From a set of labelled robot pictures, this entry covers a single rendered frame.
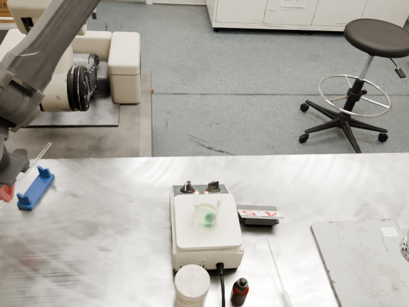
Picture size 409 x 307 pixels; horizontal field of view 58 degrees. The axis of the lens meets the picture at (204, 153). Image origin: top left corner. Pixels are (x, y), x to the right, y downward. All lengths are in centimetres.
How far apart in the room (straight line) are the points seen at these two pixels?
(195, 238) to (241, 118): 167
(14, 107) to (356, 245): 69
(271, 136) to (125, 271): 161
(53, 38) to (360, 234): 70
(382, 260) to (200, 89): 186
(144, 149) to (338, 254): 93
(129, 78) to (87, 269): 104
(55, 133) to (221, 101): 115
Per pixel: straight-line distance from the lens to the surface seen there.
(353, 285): 80
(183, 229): 69
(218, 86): 254
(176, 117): 224
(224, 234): 69
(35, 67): 63
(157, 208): 83
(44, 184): 90
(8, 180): 70
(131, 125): 162
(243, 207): 84
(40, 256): 80
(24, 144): 162
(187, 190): 78
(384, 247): 89
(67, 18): 64
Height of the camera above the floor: 141
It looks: 44 degrees down
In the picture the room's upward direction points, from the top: 7 degrees clockwise
